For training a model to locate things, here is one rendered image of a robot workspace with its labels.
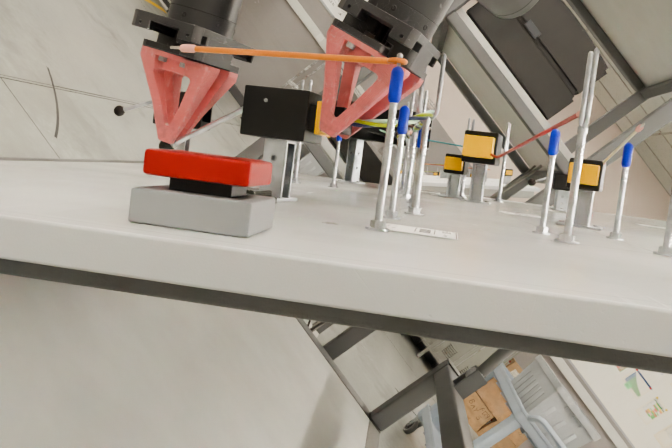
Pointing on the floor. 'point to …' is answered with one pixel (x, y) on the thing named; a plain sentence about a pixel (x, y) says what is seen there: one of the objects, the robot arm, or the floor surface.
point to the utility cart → (494, 426)
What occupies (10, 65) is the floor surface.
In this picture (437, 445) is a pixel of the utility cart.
